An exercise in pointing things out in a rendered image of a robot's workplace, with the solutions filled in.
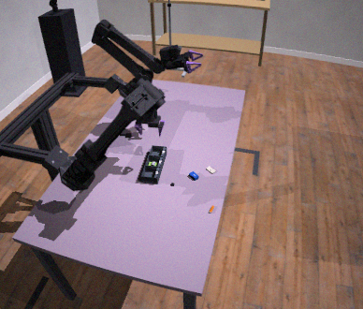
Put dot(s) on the white domino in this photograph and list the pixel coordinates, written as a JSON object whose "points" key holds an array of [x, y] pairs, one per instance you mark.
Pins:
{"points": [[211, 170]]}

